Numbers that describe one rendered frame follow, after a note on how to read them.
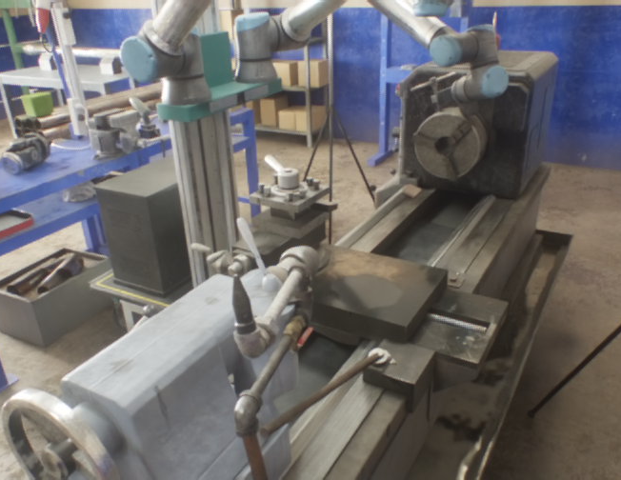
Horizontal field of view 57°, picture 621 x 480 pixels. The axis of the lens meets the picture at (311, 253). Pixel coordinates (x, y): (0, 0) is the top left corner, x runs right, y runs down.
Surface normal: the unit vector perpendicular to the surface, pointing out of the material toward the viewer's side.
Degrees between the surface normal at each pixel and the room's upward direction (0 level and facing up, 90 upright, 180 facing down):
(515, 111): 90
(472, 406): 0
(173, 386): 82
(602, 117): 90
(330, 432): 0
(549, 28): 90
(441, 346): 0
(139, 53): 93
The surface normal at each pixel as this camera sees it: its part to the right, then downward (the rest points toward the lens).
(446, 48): -0.74, 0.36
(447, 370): -0.50, 0.40
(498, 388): -0.04, -0.89
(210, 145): 0.87, 0.19
